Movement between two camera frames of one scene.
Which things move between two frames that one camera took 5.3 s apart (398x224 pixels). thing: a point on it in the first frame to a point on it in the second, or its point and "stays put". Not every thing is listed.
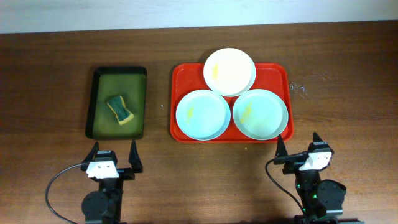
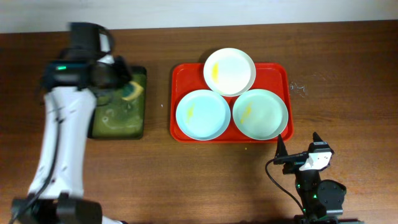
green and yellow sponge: (122, 113) to (131, 91)
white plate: (229, 71) stays put
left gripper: (125, 171) to (123, 74)
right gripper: (291, 163) stays put
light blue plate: (203, 115) stays put
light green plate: (260, 114) stays put
